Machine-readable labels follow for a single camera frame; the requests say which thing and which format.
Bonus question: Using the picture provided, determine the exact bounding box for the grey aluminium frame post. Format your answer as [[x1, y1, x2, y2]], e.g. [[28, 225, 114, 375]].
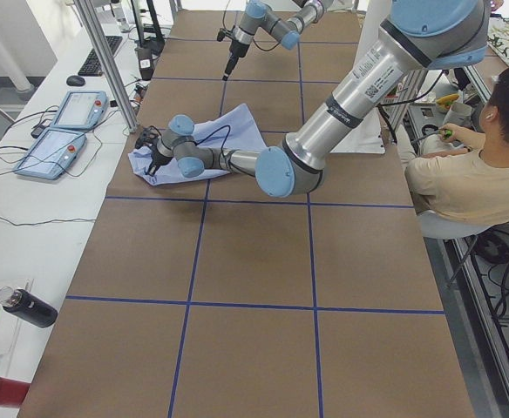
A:
[[74, 0, 139, 133]]

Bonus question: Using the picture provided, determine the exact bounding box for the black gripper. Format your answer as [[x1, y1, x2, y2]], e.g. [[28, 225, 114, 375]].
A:
[[145, 148, 172, 176], [222, 40, 248, 81]]

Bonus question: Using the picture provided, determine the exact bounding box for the seated person beige shirt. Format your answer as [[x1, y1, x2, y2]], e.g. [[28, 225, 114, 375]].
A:
[[397, 68, 509, 226]]

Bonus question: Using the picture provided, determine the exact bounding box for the teach pendant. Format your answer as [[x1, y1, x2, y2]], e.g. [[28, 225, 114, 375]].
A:
[[15, 127, 86, 180], [50, 91, 109, 131]]

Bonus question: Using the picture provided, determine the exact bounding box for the light blue striped shirt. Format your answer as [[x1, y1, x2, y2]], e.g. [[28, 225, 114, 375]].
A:
[[128, 104, 267, 185]]

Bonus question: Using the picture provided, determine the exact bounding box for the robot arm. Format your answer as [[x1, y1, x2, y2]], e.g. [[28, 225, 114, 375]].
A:
[[216, 0, 333, 81], [145, 1, 491, 198]]

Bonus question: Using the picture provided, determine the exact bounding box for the black computer mouse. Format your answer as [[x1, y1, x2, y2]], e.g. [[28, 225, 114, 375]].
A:
[[65, 75, 85, 87]]

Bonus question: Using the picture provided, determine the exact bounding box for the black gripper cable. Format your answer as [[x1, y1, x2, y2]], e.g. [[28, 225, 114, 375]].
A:
[[193, 125, 234, 162]]

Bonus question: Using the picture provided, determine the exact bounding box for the black keyboard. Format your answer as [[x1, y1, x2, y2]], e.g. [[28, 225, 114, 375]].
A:
[[77, 34, 124, 78]]

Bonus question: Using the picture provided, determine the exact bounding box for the black water bottle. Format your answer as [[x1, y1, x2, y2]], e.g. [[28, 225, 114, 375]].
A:
[[0, 287, 58, 328]]

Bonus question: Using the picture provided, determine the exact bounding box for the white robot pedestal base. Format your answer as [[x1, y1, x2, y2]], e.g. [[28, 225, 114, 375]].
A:
[[332, 0, 391, 154]]

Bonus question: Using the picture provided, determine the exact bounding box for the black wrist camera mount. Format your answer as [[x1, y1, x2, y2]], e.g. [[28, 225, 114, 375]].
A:
[[134, 125, 161, 150]]

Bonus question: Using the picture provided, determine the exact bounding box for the lower teach pendant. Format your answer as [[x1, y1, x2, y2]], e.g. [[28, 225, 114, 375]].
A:
[[15, 127, 86, 180]]

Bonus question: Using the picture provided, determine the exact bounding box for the upper teach pendant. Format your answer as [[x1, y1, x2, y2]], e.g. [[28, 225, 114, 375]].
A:
[[50, 91, 109, 131]]

